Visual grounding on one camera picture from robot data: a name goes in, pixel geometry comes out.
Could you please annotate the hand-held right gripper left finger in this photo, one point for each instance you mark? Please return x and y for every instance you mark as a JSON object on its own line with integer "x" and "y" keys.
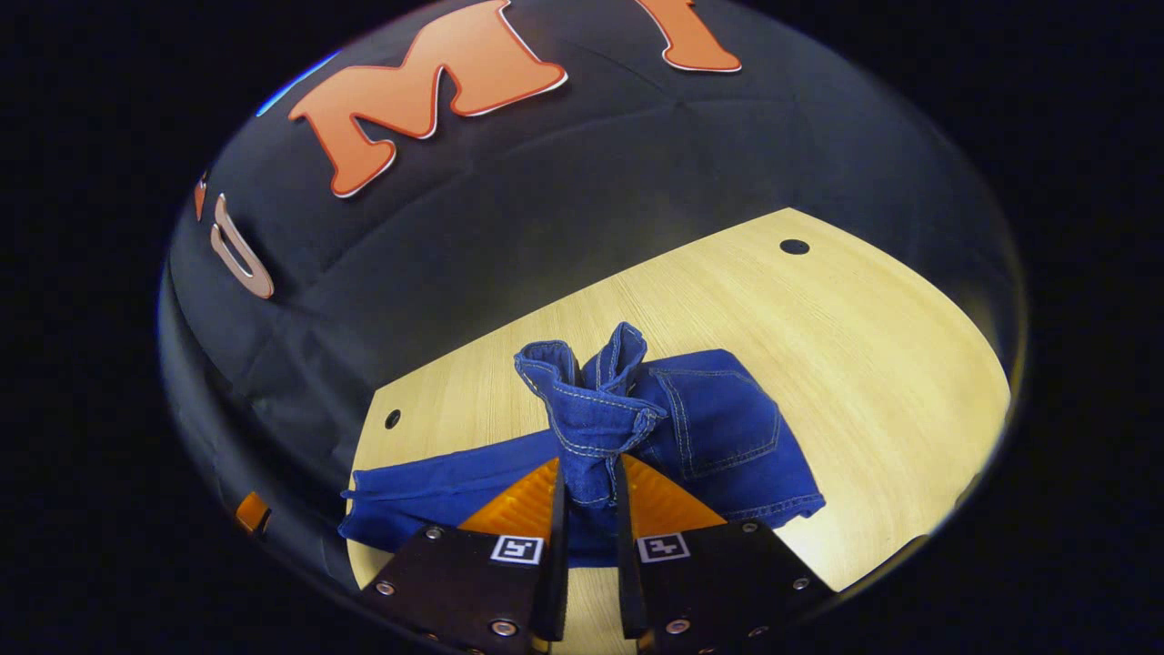
{"x": 556, "y": 564}

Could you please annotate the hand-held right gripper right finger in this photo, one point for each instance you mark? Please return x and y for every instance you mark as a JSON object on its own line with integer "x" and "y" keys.
{"x": 632, "y": 564}

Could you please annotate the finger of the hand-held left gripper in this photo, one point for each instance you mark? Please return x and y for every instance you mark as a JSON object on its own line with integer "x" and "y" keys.
{"x": 253, "y": 512}

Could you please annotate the blue jeans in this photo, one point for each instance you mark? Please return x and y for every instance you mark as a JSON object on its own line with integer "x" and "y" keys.
{"x": 718, "y": 428}

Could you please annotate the black backdrop cloth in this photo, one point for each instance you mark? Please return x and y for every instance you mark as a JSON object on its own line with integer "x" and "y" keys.
{"x": 637, "y": 164}

